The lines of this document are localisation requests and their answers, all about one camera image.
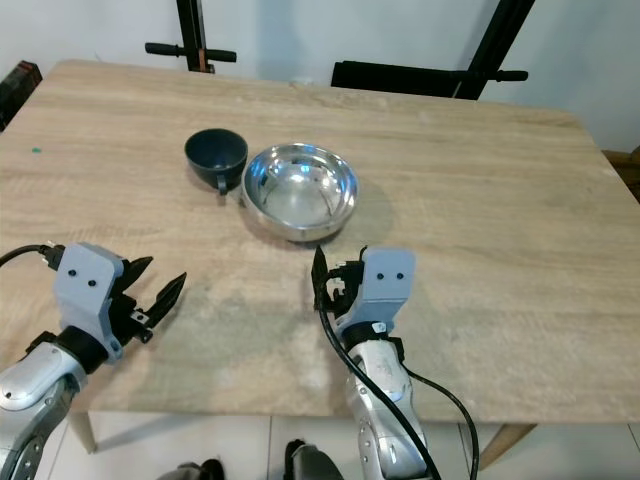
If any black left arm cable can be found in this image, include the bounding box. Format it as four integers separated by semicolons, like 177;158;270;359
0;243;63;268

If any dark right robot leg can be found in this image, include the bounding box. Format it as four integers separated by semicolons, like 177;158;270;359
282;440;363;480

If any wooden table leg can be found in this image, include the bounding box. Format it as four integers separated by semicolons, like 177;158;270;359
71;414;102;454
477;423;537;471

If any stainless steel bowl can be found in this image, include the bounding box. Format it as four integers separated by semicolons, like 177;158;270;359
241;143;359;243

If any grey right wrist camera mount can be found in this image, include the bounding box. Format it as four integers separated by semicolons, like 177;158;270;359
335;248;416;336

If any black post with handlebar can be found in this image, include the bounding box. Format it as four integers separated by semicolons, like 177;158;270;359
145;0;238;73

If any dark brown box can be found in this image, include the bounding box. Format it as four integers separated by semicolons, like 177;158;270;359
0;60;44;131

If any dark grey cup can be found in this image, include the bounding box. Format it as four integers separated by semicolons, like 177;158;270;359
184;129;248;195

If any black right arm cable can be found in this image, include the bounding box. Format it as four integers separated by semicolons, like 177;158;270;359
315;285;481;480

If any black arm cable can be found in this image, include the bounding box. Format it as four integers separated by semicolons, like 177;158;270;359
315;285;481;480
0;243;63;268

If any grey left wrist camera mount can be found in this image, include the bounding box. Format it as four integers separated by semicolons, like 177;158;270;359
54;243;132;346

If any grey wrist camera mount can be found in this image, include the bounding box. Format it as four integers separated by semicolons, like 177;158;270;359
54;243;132;346
335;248;416;336

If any black slanted frame with pad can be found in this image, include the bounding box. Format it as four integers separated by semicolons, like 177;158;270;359
331;0;538;100

